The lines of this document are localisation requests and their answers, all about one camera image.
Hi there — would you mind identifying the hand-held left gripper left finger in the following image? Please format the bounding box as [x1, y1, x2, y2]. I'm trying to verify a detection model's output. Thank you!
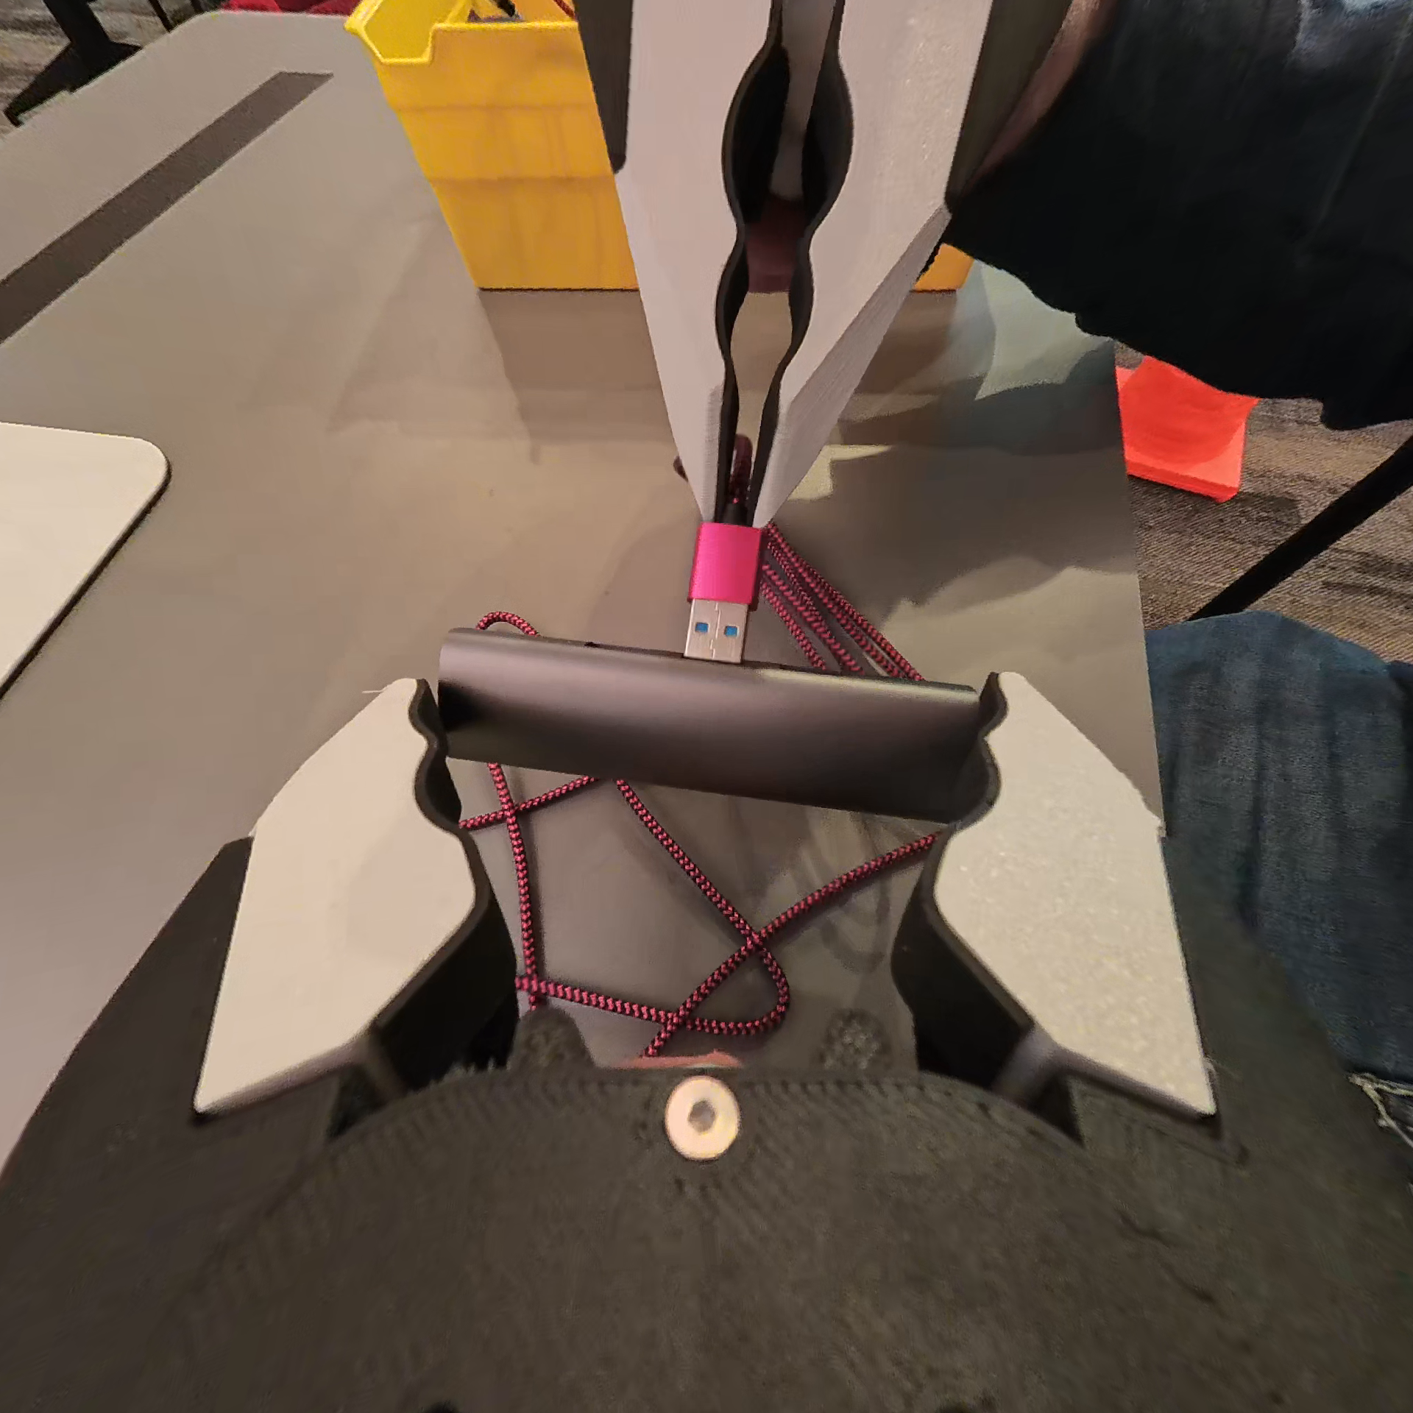
[189, 676, 495, 1117]

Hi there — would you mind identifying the red braided usb cable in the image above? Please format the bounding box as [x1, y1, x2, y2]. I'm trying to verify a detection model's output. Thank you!
[457, 452, 940, 1049]

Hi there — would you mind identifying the grey usb hub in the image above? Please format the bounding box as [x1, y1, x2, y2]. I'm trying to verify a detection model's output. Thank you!
[430, 625, 988, 822]

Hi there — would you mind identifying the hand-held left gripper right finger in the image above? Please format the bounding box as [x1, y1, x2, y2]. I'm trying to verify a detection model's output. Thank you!
[911, 669, 1219, 1118]

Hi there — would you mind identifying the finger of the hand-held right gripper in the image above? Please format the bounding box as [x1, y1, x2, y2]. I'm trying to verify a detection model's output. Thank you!
[575, 0, 778, 531]
[751, 0, 998, 513]

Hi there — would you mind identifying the orange cone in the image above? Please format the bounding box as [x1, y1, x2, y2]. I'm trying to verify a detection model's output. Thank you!
[1115, 360, 1259, 503]

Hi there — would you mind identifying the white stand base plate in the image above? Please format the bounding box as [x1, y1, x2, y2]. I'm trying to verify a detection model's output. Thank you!
[0, 423, 171, 689]

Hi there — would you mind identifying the yellow plastic bin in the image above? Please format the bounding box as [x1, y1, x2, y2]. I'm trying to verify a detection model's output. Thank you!
[346, 0, 972, 292]

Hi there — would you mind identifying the person's right forearm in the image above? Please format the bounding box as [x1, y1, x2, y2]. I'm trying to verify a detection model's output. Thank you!
[945, 0, 1413, 432]

